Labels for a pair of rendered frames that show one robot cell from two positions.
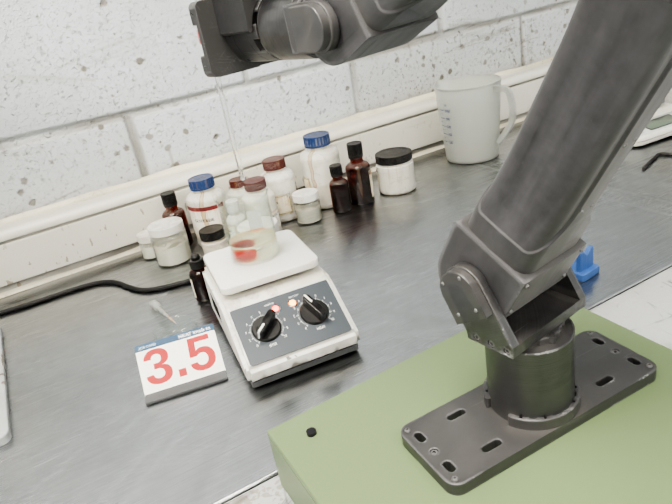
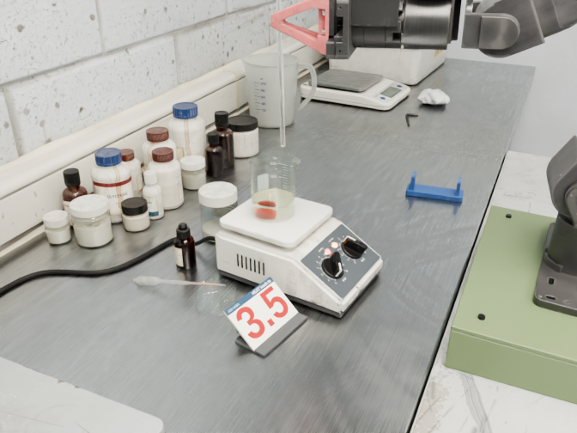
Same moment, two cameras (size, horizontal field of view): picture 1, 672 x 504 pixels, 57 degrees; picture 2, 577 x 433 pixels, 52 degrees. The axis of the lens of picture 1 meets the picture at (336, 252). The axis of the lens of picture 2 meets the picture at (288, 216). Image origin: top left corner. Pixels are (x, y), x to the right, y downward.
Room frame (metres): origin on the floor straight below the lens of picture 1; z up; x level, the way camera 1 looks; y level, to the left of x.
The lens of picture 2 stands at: (0.12, 0.55, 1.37)
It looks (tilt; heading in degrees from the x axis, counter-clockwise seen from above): 28 degrees down; 320
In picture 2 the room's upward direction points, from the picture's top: straight up
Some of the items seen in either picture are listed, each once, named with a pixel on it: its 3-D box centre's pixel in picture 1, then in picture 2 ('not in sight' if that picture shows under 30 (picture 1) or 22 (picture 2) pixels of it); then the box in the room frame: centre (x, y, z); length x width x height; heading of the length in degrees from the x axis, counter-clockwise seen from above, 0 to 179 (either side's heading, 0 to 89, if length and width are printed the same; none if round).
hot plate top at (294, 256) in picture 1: (258, 259); (276, 216); (0.68, 0.09, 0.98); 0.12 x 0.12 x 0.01; 18
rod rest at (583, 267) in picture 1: (556, 253); (435, 186); (0.68, -0.27, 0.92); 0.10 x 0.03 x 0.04; 32
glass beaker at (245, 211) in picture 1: (250, 227); (275, 188); (0.69, 0.10, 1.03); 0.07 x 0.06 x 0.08; 33
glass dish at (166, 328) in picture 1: (176, 333); (215, 296); (0.67, 0.21, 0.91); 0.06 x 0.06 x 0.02
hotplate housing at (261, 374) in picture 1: (272, 299); (293, 248); (0.66, 0.09, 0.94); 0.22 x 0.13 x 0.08; 18
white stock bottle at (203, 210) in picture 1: (208, 209); (112, 184); (0.99, 0.20, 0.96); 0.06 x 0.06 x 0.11
